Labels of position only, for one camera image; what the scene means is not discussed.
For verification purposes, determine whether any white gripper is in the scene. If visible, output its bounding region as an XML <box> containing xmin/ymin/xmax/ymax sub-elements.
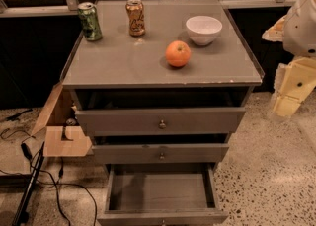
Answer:
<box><xmin>262</xmin><ymin>0</ymin><xmax>316</xmax><ymax>117</ymax></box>

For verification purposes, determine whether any orange fruit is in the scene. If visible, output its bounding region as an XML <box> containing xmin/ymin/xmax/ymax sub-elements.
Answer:
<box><xmin>165</xmin><ymin>40</ymin><xmax>191</xmax><ymax>67</ymax></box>

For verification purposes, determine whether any grey drawer cabinet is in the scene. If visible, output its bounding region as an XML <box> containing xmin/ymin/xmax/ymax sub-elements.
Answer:
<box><xmin>59</xmin><ymin>0</ymin><xmax>266</xmax><ymax>172</ymax></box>

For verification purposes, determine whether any grey top drawer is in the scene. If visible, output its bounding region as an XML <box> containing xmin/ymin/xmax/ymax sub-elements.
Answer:
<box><xmin>71</xmin><ymin>87</ymin><xmax>249</xmax><ymax>136</ymax></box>

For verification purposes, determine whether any grey drawer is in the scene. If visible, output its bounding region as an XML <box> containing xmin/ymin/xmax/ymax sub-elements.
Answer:
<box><xmin>98</xmin><ymin>163</ymin><xmax>228</xmax><ymax>226</ymax></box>
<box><xmin>71</xmin><ymin>87</ymin><xmax>249</xmax><ymax>136</ymax></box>
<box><xmin>92</xmin><ymin>134</ymin><xmax>229</xmax><ymax>164</ymax></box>

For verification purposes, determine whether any grey middle drawer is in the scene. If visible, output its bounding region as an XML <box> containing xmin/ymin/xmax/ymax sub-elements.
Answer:
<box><xmin>92</xmin><ymin>134</ymin><xmax>229</xmax><ymax>164</ymax></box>

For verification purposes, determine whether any grey bottom drawer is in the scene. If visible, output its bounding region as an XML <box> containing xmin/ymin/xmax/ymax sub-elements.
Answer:
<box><xmin>98</xmin><ymin>163</ymin><xmax>228</xmax><ymax>226</ymax></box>

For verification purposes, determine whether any white ceramic bowl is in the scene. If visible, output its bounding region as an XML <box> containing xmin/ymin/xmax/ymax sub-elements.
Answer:
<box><xmin>186</xmin><ymin>16</ymin><xmax>222</xmax><ymax>46</ymax></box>

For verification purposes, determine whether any gold soda can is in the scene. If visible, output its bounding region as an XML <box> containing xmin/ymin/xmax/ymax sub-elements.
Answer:
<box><xmin>125</xmin><ymin>0</ymin><xmax>145</xmax><ymax>37</ymax></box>

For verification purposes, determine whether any green soda can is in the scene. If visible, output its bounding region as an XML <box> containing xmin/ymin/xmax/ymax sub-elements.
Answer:
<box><xmin>78</xmin><ymin>2</ymin><xmax>102</xmax><ymax>41</ymax></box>

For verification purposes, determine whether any open cardboard box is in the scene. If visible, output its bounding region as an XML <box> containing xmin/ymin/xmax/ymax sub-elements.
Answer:
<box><xmin>31</xmin><ymin>82</ymin><xmax>92</xmax><ymax>157</ymax></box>

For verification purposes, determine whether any black flat bar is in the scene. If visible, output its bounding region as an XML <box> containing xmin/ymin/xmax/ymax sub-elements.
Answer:
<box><xmin>12</xmin><ymin>145</ymin><xmax>44</xmax><ymax>226</ymax></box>

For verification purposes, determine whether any black cable on floor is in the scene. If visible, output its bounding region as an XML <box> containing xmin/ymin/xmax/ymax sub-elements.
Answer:
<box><xmin>0</xmin><ymin>127</ymin><xmax>99</xmax><ymax>226</ymax></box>

